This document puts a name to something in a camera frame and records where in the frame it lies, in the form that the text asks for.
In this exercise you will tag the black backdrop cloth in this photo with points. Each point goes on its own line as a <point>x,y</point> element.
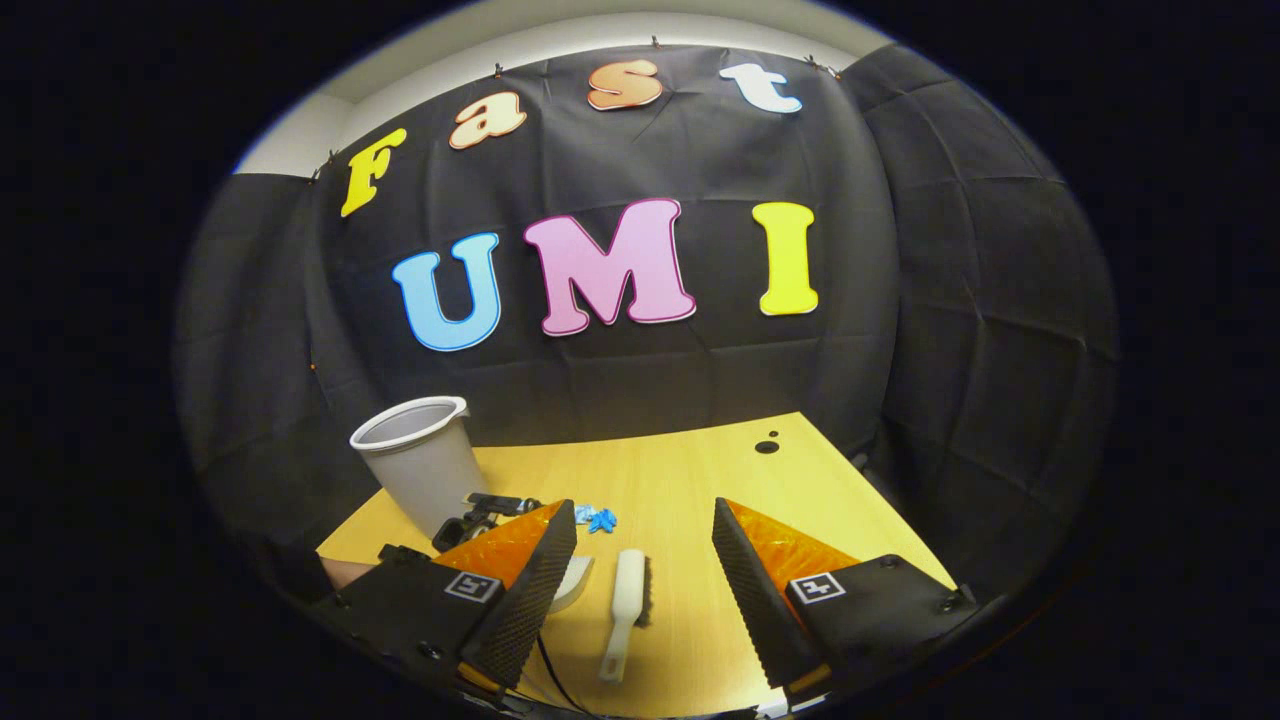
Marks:
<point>650,370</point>

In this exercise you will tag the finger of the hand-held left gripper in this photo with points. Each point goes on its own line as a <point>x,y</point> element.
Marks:
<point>495,502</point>

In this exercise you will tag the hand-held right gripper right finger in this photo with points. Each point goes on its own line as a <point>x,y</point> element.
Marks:
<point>755,600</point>

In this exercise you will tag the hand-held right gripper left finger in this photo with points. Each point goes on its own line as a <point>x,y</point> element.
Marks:
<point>530,600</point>

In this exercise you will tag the white dustpan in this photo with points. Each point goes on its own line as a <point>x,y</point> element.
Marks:
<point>574,585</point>

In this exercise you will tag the small white broom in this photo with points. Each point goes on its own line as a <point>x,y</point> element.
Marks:
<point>626,600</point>

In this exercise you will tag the grey ribbed garbage bin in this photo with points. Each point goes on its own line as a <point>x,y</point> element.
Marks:
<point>425,470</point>

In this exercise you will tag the wooden desktop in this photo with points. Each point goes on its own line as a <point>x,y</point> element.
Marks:
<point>700,480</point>

